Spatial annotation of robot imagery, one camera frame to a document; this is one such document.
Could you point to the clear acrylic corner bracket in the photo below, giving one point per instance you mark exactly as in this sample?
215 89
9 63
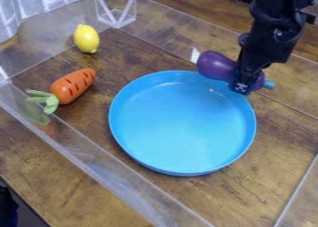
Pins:
113 17

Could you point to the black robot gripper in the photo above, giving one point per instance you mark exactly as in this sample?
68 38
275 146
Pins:
267 44

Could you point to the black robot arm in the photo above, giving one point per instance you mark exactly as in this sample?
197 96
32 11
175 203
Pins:
284 4

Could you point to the purple toy eggplant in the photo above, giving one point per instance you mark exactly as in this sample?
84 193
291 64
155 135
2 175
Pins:
216 67

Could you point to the clear acrylic front barrier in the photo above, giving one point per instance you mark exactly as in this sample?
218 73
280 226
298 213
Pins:
159 208

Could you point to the orange toy carrot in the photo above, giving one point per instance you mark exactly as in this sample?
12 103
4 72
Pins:
64 90

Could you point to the yellow toy lemon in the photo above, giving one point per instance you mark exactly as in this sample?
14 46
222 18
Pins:
85 38

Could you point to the blue round tray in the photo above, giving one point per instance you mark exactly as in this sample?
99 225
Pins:
181 124

